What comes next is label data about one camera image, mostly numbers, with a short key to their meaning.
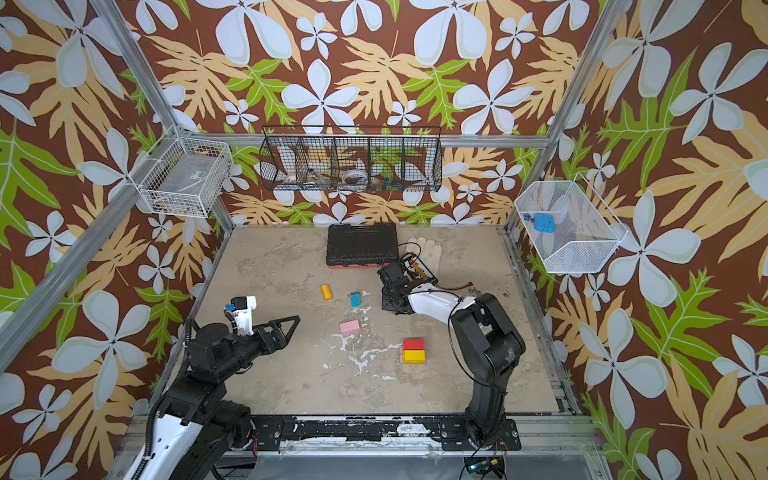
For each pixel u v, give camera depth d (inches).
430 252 44.8
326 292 39.7
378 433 29.5
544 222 34.4
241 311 26.0
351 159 38.4
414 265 41.3
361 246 43.9
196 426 20.1
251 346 25.6
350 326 36.8
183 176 33.6
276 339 25.5
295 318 27.5
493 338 19.4
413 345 34.3
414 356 32.4
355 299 38.7
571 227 32.6
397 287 29.1
